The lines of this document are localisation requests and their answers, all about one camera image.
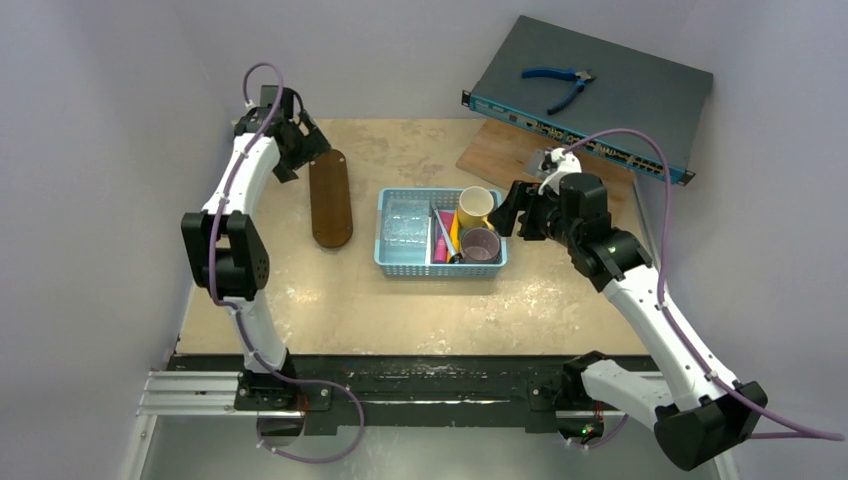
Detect purple translucent cup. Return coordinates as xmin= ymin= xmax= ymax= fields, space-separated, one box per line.
xmin=460 ymin=227 xmax=501 ymax=264

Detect brown wooden oval tray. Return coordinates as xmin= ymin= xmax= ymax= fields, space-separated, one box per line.
xmin=309 ymin=150 xmax=354 ymax=249

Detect light blue plastic basket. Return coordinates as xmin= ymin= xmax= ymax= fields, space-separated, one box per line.
xmin=374 ymin=187 xmax=508 ymax=278

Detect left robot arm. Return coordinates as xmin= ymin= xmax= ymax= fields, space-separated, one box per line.
xmin=180 ymin=85 xmax=331 ymax=413

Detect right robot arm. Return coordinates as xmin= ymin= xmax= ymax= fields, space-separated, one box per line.
xmin=488 ymin=173 xmax=768 ymax=471

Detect yellow toothbrush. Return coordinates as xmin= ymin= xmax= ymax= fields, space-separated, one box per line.
xmin=449 ymin=211 xmax=460 ymax=254

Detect yellow mug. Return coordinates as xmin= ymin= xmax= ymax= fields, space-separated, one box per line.
xmin=457 ymin=186 xmax=496 ymax=231

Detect light wooden board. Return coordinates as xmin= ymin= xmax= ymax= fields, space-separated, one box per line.
xmin=457 ymin=119 xmax=644 ymax=239

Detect clear plastic box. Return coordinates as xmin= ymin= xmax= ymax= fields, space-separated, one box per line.
xmin=382 ymin=198 xmax=430 ymax=248

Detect metal bracket stand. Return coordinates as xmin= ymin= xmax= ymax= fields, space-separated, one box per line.
xmin=524 ymin=147 xmax=558 ymax=181

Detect blue handled pliers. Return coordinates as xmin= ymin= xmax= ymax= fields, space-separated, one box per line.
xmin=520 ymin=67 xmax=598 ymax=117

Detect grey network switch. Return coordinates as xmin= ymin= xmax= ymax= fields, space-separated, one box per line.
xmin=461 ymin=15 xmax=714 ymax=185

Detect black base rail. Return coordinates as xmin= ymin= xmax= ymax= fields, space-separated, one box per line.
xmin=166 ymin=354 xmax=615 ymax=436

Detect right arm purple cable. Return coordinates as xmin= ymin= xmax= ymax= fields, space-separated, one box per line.
xmin=563 ymin=127 xmax=848 ymax=452

